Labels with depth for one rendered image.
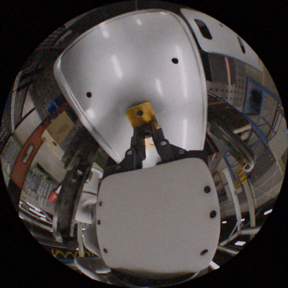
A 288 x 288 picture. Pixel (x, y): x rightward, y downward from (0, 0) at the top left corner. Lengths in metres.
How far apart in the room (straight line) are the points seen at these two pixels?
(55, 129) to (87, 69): 0.09
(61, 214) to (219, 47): 0.36
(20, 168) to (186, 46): 0.28
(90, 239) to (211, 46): 0.74
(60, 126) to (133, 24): 0.18
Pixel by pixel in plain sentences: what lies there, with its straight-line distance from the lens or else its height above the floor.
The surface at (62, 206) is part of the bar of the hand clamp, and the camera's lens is 0.18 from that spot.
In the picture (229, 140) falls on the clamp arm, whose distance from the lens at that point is 0.20.
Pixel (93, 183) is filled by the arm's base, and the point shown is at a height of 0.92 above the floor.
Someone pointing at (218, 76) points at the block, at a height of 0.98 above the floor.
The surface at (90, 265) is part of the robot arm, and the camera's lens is 0.53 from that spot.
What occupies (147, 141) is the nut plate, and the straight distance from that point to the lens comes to 0.16.
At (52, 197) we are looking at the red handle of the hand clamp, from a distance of 0.27.
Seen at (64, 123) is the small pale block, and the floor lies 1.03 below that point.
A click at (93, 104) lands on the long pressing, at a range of 0.15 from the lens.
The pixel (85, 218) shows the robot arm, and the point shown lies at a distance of 0.68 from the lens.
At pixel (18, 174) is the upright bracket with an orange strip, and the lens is 0.17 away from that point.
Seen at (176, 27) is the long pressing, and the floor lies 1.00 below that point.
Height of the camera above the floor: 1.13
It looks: 46 degrees down
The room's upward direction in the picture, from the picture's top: 177 degrees clockwise
